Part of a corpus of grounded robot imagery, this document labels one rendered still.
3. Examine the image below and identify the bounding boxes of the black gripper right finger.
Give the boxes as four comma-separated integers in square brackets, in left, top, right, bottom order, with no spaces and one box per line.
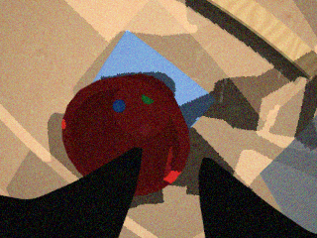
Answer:
[198,158,317,238]

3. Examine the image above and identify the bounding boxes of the green marble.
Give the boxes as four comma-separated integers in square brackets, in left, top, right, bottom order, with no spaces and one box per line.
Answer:
[142,94,155,104]

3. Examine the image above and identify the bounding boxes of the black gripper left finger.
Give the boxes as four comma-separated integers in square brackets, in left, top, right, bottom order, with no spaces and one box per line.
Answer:
[0,147,143,238]

